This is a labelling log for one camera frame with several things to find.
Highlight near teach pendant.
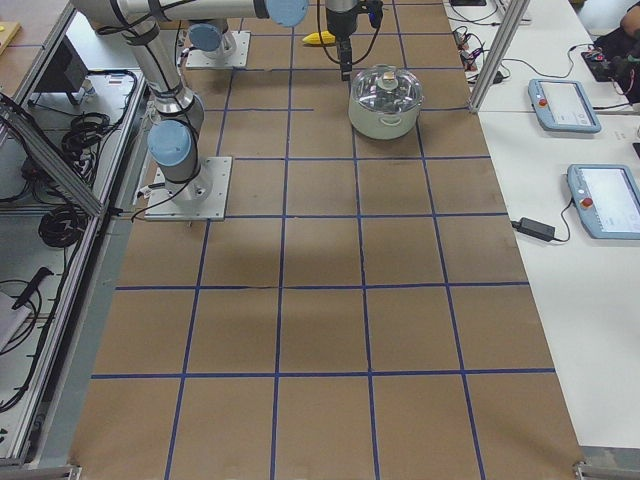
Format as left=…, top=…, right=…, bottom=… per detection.
left=567, top=164, right=639, bottom=240

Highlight teach pendant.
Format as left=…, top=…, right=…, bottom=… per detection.
left=528, top=79, right=601, bottom=134
left=567, top=164, right=639, bottom=240

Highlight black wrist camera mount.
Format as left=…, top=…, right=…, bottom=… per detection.
left=363, top=0, right=384, bottom=29

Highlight coiled black cables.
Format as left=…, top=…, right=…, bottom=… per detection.
left=60, top=112, right=124, bottom=157

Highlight glass pot lid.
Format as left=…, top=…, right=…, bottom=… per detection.
left=350, top=64, right=424, bottom=114

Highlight pale green cooking pot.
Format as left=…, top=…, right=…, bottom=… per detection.
left=348, top=64, right=424, bottom=140

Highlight yellow corn cob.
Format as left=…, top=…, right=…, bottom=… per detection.
left=302, top=30, right=336, bottom=46

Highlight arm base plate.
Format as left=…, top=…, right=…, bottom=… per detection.
left=144, top=156, right=233, bottom=221
left=185, top=24, right=251, bottom=70

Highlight far teach pendant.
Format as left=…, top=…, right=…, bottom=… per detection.
left=528, top=79, right=601, bottom=134

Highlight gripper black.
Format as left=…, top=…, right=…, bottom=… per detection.
left=325, top=0, right=359, bottom=81

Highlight black power adapter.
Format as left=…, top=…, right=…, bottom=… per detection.
left=512, top=217, right=555, bottom=242

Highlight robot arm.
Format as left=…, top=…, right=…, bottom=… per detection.
left=73, top=1, right=308, bottom=203
left=188, top=19, right=237, bottom=58

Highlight aluminium frame post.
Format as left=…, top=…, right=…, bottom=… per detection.
left=469, top=0, right=530, bottom=113

